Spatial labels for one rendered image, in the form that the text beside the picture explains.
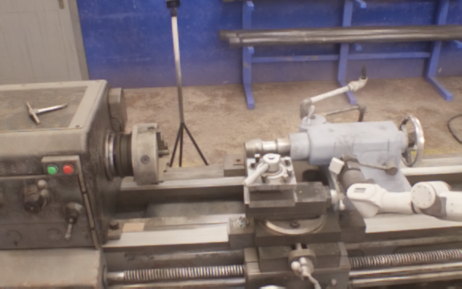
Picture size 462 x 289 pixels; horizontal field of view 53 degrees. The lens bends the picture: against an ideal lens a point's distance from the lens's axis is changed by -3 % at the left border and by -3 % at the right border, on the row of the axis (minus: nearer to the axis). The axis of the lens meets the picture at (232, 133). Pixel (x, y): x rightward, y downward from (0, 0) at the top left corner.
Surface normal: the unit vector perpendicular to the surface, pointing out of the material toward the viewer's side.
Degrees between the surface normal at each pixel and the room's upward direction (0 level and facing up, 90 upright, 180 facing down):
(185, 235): 36
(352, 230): 90
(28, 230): 90
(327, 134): 0
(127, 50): 90
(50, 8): 90
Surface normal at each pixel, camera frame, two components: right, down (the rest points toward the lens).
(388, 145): 0.05, 0.38
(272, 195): -0.02, -0.86
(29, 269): 0.01, -0.46
